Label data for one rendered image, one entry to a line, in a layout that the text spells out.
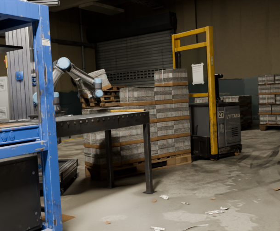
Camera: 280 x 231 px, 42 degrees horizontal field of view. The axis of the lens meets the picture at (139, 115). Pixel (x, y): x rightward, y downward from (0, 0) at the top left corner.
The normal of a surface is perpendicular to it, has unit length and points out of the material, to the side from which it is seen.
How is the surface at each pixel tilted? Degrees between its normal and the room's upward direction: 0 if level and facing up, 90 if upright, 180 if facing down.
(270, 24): 90
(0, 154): 90
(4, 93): 90
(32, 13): 90
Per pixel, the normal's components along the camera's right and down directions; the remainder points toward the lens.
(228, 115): 0.60, 0.01
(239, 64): -0.59, 0.07
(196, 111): -0.80, 0.07
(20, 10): 0.81, -0.01
